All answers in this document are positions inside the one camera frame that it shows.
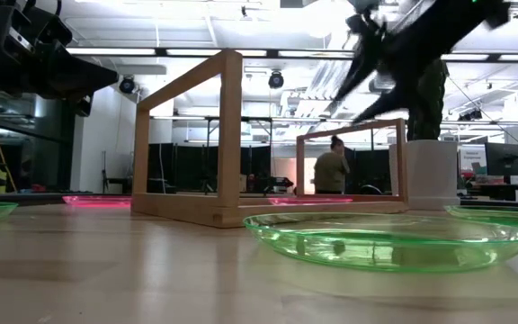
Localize green cactus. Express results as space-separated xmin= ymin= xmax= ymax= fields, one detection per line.
xmin=406 ymin=58 xmax=450 ymax=141

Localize wooden slatted shelf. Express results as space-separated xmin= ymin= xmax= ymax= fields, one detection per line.
xmin=130 ymin=48 xmax=409 ymax=229

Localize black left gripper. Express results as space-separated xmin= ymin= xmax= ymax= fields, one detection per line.
xmin=4 ymin=0 xmax=121 ymax=119

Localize person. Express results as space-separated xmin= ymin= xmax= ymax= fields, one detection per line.
xmin=313 ymin=135 xmax=352 ymax=195

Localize thin black tripod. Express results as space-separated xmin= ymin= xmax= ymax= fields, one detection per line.
xmin=100 ymin=150 xmax=111 ymax=194

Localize white hexagonal plant pot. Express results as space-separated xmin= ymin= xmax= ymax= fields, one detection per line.
xmin=388 ymin=139 xmax=461 ymax=212

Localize black curtain partition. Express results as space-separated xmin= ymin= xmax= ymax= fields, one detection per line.
xmin=147 ymin=142 xmax=272 ymax=194

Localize cluttered background desk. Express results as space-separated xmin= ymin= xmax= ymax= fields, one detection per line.
xmin=460 ymin=179 xmax=518 ymax=203

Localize black round spotlight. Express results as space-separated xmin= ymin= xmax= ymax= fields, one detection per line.
xmin=267 ymin=70 xmax=285 ymax=90
xmin=119 ymin=75 xmax=137 ymax=95

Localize white printed sign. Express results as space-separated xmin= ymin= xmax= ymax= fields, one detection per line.
xmin=459 ymin=144 xmax=487 ymax=175

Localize dark computer monitor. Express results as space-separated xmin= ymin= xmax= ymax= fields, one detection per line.
xmin=485 ymin=142 xmax=518 ymax=177

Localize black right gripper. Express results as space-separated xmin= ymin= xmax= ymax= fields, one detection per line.
xmin=334 ymin=22 xmax=427 ymax=124

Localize clear pink plastic plate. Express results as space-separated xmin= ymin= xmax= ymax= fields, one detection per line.
xmin=62 ymin=194 xmax=133 ymax=209
xmin=267 ymin=196 xmax=354 ymax=207

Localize dark glass partition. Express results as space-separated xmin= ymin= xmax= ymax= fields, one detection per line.
xmin=0 ymin=89 xmax=76 ymax=199

